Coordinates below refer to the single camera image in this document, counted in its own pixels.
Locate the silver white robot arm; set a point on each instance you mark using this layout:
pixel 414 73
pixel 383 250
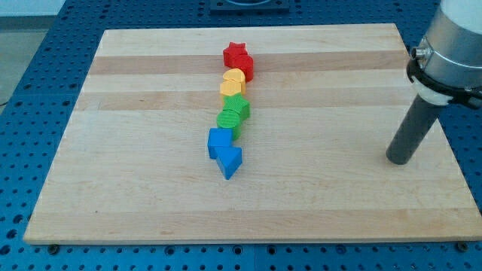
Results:
pixel 446 65

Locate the green cylinder block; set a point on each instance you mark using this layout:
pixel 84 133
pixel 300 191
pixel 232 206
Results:
pixel 228 119

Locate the blue cube block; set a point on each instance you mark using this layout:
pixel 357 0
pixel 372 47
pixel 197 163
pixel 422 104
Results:
pixel 218 137

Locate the blue triangle block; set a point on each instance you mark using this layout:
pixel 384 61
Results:
pixel 229 159

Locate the green star block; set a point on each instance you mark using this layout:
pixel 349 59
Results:
pixel 238 104

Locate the yellow hexagon block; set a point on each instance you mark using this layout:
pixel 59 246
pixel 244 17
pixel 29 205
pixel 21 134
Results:
pixel 230 88

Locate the yellow heart block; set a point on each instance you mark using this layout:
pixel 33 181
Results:
pixel 236 75

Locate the red hexagon block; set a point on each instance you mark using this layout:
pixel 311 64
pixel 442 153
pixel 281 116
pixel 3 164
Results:
pixel 246 64

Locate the red star block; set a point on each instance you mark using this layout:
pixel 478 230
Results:
pixel 232 51

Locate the light wooden board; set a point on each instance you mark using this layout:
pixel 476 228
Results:
pixel 133 167

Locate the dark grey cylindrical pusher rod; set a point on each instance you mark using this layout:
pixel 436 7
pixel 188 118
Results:
pixel 417 122

